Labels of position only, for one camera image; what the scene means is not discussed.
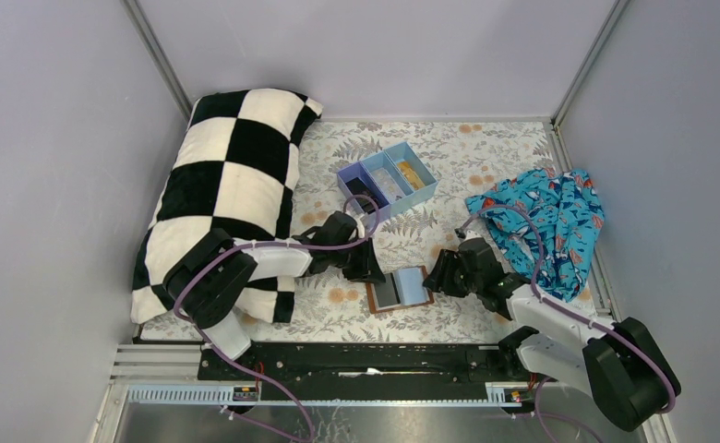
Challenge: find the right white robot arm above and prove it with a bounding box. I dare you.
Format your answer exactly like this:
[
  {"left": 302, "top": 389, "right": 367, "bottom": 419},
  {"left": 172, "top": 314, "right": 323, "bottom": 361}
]
[{"left": 424, "top": 237, "right": 681, "bottom": 431}]

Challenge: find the blue patterned cloth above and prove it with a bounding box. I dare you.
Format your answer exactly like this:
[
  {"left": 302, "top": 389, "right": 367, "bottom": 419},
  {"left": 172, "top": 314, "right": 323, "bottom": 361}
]
[{"left": 464, "top": 168, "right": 605, "bottom": 303}]

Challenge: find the black white checkered pillow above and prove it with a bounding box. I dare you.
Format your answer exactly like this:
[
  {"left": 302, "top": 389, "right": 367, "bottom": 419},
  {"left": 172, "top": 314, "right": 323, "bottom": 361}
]
[{"left": 130, "top": 89, "right": 323, "bottom": 324}]

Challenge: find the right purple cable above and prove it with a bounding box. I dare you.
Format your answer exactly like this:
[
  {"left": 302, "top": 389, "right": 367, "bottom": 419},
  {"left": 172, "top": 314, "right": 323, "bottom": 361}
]
[{"left": 454, "top": 204, "right": 678, "bottom": 443}]

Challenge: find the blue compartment organizer box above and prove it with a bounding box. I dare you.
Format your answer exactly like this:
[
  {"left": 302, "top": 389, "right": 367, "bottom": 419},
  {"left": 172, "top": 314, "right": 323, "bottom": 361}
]
[{"left": 336, "top": 142, "right": 438, "bottom": 227}]

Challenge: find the floral table mat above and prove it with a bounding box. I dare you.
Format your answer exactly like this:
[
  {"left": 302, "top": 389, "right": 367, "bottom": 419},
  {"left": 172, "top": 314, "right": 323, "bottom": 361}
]
[{"left": 220, "top": 122, "right": 552, "bottom": 343}]

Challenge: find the silver grey credit card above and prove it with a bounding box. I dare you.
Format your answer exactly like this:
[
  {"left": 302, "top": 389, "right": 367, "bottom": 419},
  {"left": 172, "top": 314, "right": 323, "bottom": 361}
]
[{"left": 371, "top": 168, "right": 405, "bottom": 202}]

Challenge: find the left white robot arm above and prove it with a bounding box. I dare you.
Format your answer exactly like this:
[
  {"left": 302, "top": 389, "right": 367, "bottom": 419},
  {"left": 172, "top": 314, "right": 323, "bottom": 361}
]
[{"left": 163, "top": 211, "right": 386, "bottom": 361}]

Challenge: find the brown leather card holder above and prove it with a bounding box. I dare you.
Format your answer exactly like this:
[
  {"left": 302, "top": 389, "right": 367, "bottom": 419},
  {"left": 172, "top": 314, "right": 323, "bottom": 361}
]
[{"left": 366, "top": 266, "right": 435, "bottom": 314}]

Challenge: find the dark grey credit card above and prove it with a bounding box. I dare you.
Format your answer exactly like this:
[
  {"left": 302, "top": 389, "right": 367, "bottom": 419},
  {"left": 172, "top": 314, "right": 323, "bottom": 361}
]
[{"left": 374, "top": 273, "right": 401, "bottom": 310}]

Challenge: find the white slotted cable duct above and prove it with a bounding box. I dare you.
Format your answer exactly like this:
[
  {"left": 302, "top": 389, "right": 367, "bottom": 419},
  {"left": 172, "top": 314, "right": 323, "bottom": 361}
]
[{"left": 126, "top": 384, "right": 523, "bottom": 408}]

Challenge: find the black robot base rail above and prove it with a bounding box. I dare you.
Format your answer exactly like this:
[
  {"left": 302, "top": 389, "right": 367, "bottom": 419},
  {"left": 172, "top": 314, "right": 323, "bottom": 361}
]
[{"left": 198, "top": 341, "right": 544, "bottom": 402}]

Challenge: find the black item in box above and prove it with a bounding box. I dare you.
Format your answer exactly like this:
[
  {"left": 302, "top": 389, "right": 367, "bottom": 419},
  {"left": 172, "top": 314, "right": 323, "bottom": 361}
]
[{"left": 346, "top": 177, "right": 383, "bottom": 213}]

